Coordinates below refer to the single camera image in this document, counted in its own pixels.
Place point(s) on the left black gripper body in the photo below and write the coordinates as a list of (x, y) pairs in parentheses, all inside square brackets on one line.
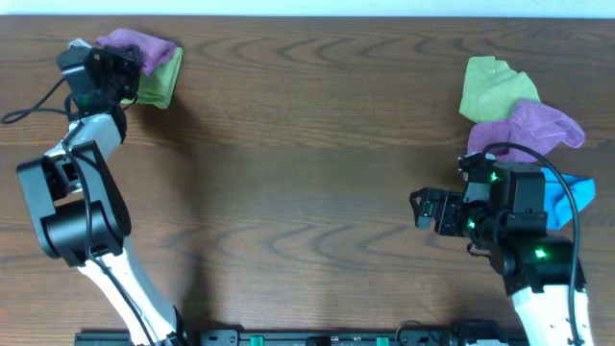
[(120, 76)]

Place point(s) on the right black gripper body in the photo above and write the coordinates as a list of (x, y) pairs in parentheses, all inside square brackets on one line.
[(461, 219)]

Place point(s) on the purple cloth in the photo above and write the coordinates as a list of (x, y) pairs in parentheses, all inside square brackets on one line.
[(154, 51), (531, 124)]

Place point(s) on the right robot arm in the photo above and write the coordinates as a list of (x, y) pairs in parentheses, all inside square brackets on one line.
[(558, 316)]

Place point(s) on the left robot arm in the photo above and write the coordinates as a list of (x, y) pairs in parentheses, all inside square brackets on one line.
[(77, 210)]

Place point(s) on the folded green cloth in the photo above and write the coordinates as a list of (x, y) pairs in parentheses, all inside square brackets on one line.
[(157, 89)]

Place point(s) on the crumpled purple cloth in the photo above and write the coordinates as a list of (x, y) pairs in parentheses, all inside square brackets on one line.
[(531, 124)]

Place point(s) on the crumpled green cloth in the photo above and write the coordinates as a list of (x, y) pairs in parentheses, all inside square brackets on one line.
[(491, 89)]

